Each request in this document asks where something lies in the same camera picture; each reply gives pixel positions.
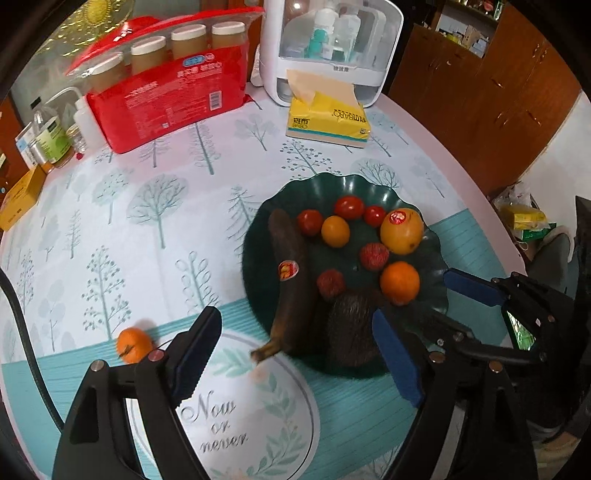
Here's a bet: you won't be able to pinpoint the pack of jars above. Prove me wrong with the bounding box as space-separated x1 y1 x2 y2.
65 7 264 93

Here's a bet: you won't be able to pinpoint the yellow orange with sticker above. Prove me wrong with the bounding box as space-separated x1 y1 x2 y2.
380 208 424 256

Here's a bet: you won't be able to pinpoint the yellow green plastic bag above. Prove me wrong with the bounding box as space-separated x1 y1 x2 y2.
493 185 557 243

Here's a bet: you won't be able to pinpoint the grey cloth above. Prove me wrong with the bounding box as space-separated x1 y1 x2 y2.
526 226 578 296

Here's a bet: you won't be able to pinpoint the yellow cardboard box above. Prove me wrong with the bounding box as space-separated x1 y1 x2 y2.
0 165 47 232

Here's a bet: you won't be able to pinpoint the yellow patterned glass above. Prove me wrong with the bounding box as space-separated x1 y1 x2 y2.
41 0 139 51

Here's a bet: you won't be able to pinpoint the dark overripe banana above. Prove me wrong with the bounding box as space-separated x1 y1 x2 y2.
250 209 315 365

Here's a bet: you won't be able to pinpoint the white plastic bottle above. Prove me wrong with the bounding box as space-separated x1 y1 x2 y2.
48 87 109 151

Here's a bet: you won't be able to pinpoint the orange mandarin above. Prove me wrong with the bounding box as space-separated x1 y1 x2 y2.
380 261 421 305
115 327 154 365

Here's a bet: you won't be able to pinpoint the white plastic storage appliance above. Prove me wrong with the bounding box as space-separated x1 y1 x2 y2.
257 0 404 108

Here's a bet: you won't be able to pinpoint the wooden cabinet doors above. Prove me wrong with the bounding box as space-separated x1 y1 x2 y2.
383 0 583 197

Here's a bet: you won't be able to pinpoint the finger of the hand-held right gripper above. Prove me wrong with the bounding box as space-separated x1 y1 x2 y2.
443 268 513 308
402 309 490 354

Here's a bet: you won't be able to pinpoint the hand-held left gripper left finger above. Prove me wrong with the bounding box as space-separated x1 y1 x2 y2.
53 305 222 480

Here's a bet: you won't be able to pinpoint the small glass jar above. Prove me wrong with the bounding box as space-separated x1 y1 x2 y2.
66 126 88 155

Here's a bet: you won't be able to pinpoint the cluttered shelf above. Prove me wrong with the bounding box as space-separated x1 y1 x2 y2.
436 0 504 58

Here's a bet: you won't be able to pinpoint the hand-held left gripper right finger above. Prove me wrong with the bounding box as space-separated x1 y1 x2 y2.
372 308 539 480

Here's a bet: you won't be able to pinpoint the wooden cabinet with countertop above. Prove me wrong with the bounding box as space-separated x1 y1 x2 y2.
0 97 33 190

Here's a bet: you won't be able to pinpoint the dark green wavy plate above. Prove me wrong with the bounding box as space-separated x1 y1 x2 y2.
241 173 451 380

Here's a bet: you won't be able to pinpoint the round white placemat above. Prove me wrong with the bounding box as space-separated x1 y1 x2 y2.
124 329 321 480

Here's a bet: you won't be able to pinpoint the green label bottle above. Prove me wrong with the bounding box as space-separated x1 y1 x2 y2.
30 104 75 168

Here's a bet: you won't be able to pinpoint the dark avocado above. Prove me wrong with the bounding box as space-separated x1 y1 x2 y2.
323 293 384 369

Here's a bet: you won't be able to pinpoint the black cable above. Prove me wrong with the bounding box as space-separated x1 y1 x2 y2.
0 268 65 432

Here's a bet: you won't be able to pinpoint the white blue carton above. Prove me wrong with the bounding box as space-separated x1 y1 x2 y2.
14 126 38 171

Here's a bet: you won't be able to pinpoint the yellow tissue pack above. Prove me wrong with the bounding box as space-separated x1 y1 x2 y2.
285 68 371 149

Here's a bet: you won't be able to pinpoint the yellow tomato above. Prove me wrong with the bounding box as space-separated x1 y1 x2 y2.
321 215 351 247

